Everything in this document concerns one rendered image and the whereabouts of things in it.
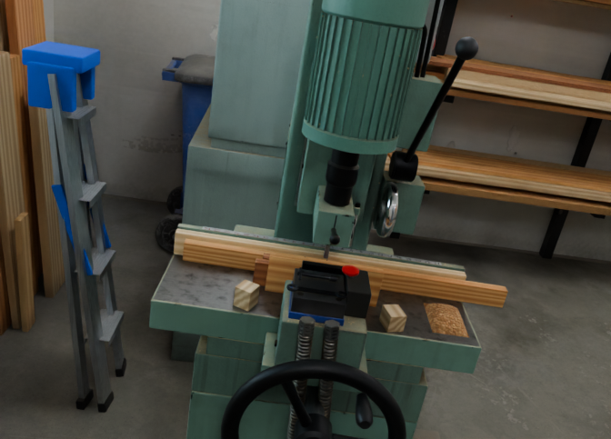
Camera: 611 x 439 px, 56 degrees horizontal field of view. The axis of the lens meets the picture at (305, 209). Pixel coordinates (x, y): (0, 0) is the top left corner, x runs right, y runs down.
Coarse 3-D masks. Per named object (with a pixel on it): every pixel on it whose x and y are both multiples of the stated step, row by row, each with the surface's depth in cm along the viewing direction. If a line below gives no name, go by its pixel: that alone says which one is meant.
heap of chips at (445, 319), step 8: (424, 304) 115; (432, 304) 114; (440, 304) 113; (448, 304) 115; (432, 312) 111; (440, 312) 111; (448, 312) 111; (456, 312) 112; (432, 320) 109; (440, 320) 109; (448, 320) 109; (456, 320) 109; (432, 328) 108; (440, 328) 107; (448, 328) 107; (456, 328) 108; (464, 328) 108; (464, 336) 107
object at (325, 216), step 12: (324, 192) 116; (324, 204) 110; (324, 216) 108; (336, 216) 108; (348, 216) 108; (324, 228) 109; (336, 228) 109; (348, 228) 109; (324, 240) 110; (348, 240) 110
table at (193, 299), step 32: (160, 288) 106; (192, 288) 108; (224, 288) 109; (160, 320) 104; (192, 320) 104; (224, 320) 103; (256, 320) 103; (416, 320) 110; (384, 352) 105; (416, 352) 105; (448, 352) 105
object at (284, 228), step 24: (312, 0) 115; (312, 24) 116; (312, 48) 118; (288, 144) 127; (288, 168) 128; (384, 168) 128; (288, 192) 131; (288, 216) 133; (312, 216) 133; (312, 240) 135; (360, 240) 135
